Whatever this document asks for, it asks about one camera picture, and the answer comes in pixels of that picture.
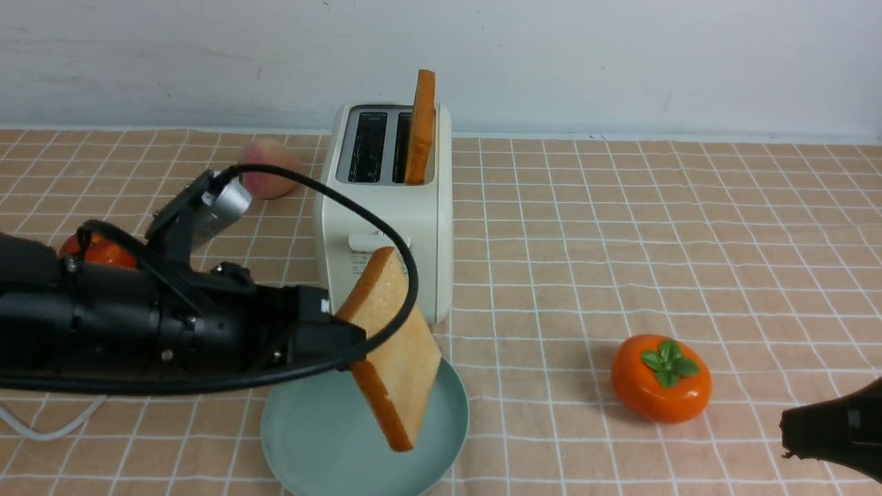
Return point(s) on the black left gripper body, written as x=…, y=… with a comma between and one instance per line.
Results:
x=247, y=328

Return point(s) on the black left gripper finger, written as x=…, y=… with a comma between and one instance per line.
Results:
x=321, y=340

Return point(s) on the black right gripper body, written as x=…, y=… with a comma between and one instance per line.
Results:
x=845, y=431

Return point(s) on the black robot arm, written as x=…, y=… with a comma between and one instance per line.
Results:
x=73, y=325

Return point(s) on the light green round plate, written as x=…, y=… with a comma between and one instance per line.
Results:
x=319, y=437

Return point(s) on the red apple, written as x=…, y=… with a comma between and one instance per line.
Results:
x=99, y=251

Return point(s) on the white two-slot toaster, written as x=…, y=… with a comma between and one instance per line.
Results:
x=366, y=163

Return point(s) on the orange persimmon with green leaves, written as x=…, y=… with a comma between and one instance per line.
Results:
x=661, y=379

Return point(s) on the orange checkered tablecloth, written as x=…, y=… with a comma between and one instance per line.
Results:
x=762, y=258

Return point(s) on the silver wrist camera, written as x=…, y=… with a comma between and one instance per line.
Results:
x=201, y=211

